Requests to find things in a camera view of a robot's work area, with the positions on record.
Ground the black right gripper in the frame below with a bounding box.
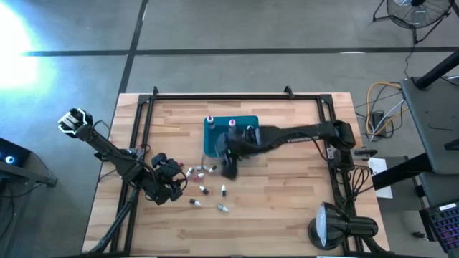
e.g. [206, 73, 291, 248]
[219, 134, 261, 181]

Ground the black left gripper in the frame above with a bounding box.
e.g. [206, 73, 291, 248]
[143, 152, 185, 206]

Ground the teal plastic bin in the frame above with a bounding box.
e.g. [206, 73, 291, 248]
[203, 115, 260, 158]

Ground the black spot lamp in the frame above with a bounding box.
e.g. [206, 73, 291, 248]
[307, 201, 380, 252]

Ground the white paper sheet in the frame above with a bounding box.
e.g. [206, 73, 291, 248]
[367, 156, 394, 200]

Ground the black box with blue light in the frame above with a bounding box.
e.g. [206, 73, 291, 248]
[0, 137, 59, 188]

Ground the black power adapter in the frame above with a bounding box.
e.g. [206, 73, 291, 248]
[371, 110, 387, 138]

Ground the black metal beam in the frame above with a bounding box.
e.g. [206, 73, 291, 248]
[371, 153, 435, 191]

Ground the grey desk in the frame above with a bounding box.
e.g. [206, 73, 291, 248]
[399, 76, 459, 176]

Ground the backlit purple keyboard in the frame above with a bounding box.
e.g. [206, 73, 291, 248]
[426, 201, 459, 254]

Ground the black floor fan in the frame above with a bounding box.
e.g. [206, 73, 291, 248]
[372, 0, 455, 44]

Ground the black aluminium rig frame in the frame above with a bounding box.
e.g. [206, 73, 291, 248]
[85, 85, 365, 258]

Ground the black cable bundle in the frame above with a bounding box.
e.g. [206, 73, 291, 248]
[342, 164, 374, 216]

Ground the black clamp bracket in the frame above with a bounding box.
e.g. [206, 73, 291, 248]
[352, 148, 379, 159]

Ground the yellow cable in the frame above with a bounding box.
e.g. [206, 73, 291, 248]
[364, 81, 410, 138]

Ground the black metal post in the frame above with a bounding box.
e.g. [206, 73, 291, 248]
[414, 49, 459, 91]

